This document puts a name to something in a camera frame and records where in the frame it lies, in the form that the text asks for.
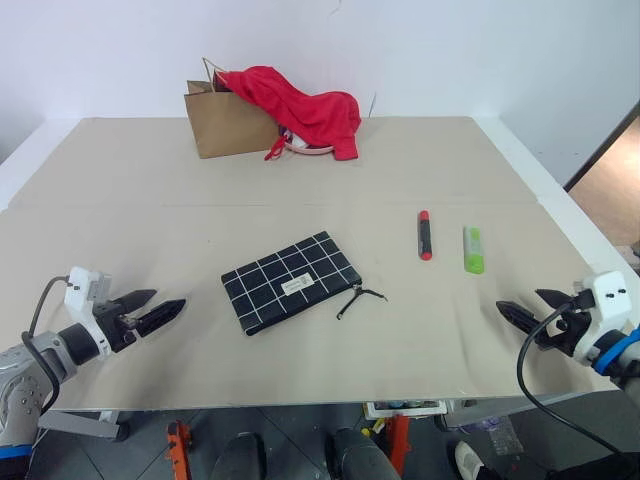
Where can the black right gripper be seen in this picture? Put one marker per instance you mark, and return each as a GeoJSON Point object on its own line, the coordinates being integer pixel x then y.
{"type": "Point", "coordinates": [562, 332]}

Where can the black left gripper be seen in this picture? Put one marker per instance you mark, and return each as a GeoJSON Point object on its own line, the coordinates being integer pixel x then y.
{"type": "Point", "coordinates": [117, 325]}

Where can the black grid-pattern pouch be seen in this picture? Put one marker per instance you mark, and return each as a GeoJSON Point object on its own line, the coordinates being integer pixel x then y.
{"type": "Point", "coordinates": [280, 280]}

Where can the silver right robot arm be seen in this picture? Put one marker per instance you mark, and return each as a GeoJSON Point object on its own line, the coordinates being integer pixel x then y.
{"type": "Point", "coordinates": [630, 360]}

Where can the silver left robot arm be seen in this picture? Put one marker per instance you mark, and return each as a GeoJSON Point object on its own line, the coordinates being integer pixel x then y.
{"type": "Point", "coordinates": [30, 360]}

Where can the beige cardboard table sheet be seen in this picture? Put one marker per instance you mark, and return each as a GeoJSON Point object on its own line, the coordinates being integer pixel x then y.
{"type": "Point", "coordinates": [400, 165]}
{"type": "Point", "coordinates": [200, 365]}

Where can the green highlighter pen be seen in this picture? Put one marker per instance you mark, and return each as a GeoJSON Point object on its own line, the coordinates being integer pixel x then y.
{"type": "Point", "coordinates": [473, 250]}

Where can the red and black marker pen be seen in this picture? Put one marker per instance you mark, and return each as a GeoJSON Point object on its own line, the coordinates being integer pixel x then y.
{"type": "Point", "coordinates": [425, 237]}

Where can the grey metal table foot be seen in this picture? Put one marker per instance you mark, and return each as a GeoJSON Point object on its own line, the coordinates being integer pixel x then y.
{"type": "Point", "coordinates": [85, 425]}

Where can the brown wooden door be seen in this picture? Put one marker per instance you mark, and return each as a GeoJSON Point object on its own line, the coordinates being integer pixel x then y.
{"type": "Point", "coordinates": [612, 190]}

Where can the orange metal clamp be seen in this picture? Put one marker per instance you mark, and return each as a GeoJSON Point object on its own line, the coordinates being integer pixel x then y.
{"type": "Point", "coordinates": [179, 450]}

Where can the white box under table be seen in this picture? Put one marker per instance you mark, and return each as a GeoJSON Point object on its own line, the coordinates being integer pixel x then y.
{"type": "Point", "coordinates": [405, 411]}

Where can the white shoe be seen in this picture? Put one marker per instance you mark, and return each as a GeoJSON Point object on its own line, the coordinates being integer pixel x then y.
{"type": "Point", "coordinates": [467, 462]}

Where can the dark rounded shape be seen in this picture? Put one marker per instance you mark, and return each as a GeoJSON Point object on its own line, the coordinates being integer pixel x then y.
{"type": "Point", "coordinates": [239, 457]}
{"type": "Point", "coordinates": [357, 457]}

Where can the orange metal stand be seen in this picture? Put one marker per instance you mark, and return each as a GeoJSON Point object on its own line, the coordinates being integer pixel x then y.
{"type": "Point", "coordinates": [398, 440]}

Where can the brown paper bag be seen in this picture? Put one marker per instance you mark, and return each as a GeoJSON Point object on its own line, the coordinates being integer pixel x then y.
{"type": "Point", "coordinates": [225, 125]}

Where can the pink plate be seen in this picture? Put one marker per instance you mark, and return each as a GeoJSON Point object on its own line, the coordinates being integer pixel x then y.
{"type": "Point", "coordinates": [312, 150]}

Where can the red garment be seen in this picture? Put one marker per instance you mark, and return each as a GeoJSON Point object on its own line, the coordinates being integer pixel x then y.
{"type": "Point", "coordinates": [300, 107]}

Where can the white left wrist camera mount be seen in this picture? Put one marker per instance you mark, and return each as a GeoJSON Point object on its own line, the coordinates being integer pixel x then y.
{"type": "Point", "coordinates": [80, 290]}

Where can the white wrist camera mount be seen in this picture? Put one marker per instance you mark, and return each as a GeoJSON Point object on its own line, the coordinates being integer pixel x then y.
{"type": "Point", "coordinates": [80, 290]}
{"type": "Point", "coordinates": [610, 300]}

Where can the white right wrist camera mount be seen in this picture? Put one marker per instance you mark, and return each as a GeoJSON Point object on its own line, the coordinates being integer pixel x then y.
{"type": "Point", "coordinates": [610, 300]}

